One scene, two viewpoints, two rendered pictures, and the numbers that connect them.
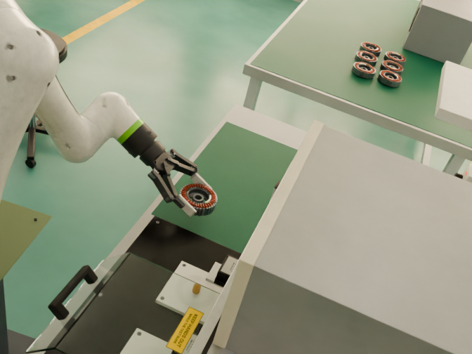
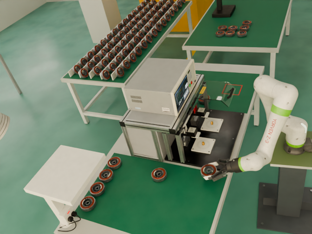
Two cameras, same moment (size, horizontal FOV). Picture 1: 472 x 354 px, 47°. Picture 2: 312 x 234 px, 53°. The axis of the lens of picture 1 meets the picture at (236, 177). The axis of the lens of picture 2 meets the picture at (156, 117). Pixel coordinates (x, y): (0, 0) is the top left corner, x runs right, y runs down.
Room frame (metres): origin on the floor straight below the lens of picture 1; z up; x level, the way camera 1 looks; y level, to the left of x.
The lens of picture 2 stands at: (2.61, 0.35, 2.51)
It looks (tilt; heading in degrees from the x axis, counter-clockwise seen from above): 38 degrees down; 201
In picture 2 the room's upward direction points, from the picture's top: 14 degrees counter-clockwise
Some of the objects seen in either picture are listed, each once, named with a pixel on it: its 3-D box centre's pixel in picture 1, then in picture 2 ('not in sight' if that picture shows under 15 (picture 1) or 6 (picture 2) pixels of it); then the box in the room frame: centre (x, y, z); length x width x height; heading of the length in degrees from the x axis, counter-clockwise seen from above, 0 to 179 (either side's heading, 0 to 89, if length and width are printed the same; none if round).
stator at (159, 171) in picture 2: not in sight; (159, 174); (1.20, -0.27, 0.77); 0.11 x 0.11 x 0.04
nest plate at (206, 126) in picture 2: not in sight; (211, 124); (0.66, 0.07, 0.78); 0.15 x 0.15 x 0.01; 79
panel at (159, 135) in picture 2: not in sight; (175, 116); (0.73, -0.21, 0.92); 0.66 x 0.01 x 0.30; 169
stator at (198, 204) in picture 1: (197, 199); (208, 171); (1.19, 0.09, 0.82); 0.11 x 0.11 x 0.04
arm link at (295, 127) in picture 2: not in sight; (294, 131); (0.88, 0.66, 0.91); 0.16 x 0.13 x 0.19; 49
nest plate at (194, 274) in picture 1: (195, 293); (203, 145); (0.90, 0.02, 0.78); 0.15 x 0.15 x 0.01; 79
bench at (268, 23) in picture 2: not in sight; (244, 39); (-1.59, 0.32, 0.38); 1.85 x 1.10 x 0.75; 169
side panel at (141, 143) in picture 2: not in sight; (142, 143); (1.02, -0.41, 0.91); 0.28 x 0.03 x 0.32; 79
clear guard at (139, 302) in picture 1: (147, 330); (211, 92); (0.57, 0.08, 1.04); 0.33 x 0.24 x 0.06; 79
